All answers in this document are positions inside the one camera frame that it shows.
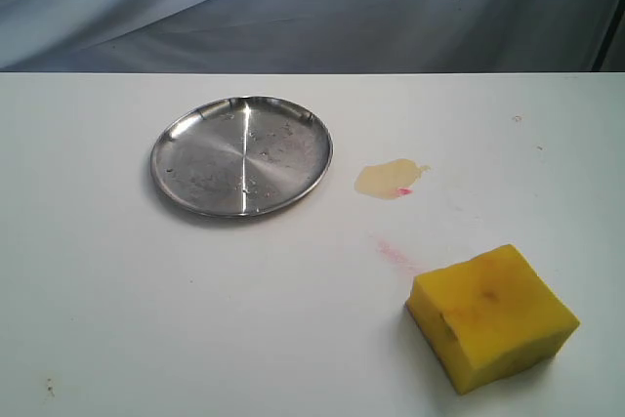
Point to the grey fabric backdrop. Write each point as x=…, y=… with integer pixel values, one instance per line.
x=302, y=36

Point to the beige sauce spill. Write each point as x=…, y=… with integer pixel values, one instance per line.
x=389, y=180

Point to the round stainless steel plate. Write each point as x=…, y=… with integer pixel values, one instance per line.
x=241, y=157

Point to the yellow sponge block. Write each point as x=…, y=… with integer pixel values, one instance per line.
x=489, y=318

